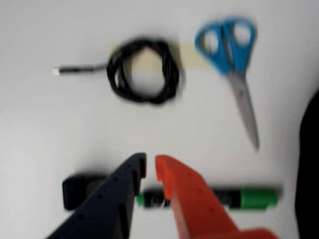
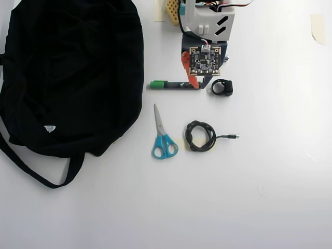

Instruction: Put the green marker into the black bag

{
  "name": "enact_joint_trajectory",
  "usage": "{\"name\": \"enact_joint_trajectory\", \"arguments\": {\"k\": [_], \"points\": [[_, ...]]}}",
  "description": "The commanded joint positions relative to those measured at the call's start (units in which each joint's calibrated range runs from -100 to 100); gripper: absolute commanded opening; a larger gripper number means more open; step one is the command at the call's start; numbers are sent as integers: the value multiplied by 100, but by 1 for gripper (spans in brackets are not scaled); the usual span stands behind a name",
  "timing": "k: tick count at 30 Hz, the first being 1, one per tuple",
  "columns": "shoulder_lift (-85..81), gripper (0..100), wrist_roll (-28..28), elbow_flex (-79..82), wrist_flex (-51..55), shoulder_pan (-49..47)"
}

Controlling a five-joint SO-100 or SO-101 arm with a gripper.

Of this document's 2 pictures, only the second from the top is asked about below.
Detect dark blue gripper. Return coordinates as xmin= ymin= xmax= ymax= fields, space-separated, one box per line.
xmin=181 ymin=33 xmax=229 ymax=90

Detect green capped black marker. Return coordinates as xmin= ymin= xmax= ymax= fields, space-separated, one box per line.
xmin=150 ymin=80 xmax=203 ymax=91

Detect black fabric bag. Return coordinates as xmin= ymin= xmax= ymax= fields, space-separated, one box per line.
xmin=0 ymin=0 xmax=145 ymax=189

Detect yellow perforated block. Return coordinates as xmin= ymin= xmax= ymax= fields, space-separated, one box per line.
xmin=164 ymin=0 xmax=183 ymax=26

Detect beige masking tape strip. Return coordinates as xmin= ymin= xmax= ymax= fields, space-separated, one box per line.
xmin=154 ymin=0 xmax=168 ymax=23
xmin=310 ymin=13 xmax=327 ymax=46

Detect pale yellow tape patch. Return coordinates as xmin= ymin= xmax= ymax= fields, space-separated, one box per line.
xmin=178 ymin=136 xmax=217 ymax=153

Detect black camera circuit board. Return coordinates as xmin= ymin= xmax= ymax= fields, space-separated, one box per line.
xmin=188 ymin=46 xmax=223 ymax=77

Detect black plastic ring clip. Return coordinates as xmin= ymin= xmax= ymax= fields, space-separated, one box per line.
xmin=211 ymin=79 xmax=233 ymax=98

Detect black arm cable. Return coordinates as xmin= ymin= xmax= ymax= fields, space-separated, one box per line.
xmin=178 ymin=0 xmax=202 ymax=40

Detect blue handled scissors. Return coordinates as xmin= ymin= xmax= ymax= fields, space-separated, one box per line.
xmin=151 ymin=103 xmax=179 ymax=159

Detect coiled black USB cable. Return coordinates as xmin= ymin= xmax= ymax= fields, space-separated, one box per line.
xmin=185 ymin=120 xmax=241 ymax=153

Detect coloured servo wire bundle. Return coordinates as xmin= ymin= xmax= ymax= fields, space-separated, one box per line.
xmin=194 ymin=0 xmax=256 ymax=12

